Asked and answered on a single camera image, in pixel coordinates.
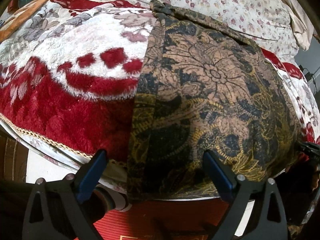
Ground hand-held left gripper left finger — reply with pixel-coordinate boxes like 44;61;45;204
22;149;108;240

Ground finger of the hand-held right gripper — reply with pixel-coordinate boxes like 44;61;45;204
297;141;320;156

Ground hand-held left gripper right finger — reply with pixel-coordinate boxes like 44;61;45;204
202;150;289;240

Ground dark gold patterned cloth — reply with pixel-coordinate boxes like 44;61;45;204
126;0;304;202

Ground red floor mat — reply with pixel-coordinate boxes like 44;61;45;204
92;197;230;240

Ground brown wooden furniture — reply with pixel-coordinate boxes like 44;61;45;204
0;130;28;182

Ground red white plush blanket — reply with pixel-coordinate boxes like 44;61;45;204
0;0;320;164

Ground beige cloth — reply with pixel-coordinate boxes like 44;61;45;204
272;0;316;52

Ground floral bedsheet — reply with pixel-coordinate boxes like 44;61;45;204
49;0;300;55

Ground orange pillow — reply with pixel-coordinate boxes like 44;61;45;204
0;0;57;43

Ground black power adapters with cables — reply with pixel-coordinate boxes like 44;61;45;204
299;65;318;92

